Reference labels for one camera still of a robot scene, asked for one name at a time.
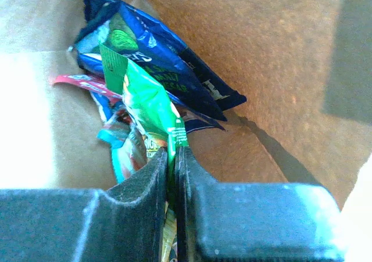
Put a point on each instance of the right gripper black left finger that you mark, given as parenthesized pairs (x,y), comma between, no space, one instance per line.
(124,223)

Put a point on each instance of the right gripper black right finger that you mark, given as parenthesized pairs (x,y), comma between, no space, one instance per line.
(221,221)

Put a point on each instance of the yellow green fruit snack bag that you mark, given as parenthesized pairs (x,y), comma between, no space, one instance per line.
(152,111)

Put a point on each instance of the dark blue chips bag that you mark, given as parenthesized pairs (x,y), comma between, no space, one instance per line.
(150,44)

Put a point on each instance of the brown paper bag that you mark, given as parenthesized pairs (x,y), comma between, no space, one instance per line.
(275,52)

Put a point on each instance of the teal snack packet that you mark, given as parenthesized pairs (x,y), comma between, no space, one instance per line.
(128,149)

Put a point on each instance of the blue candy packet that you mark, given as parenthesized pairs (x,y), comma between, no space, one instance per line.
(106,107)

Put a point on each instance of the red snack packet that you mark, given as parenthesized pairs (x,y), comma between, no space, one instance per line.
(88,82)

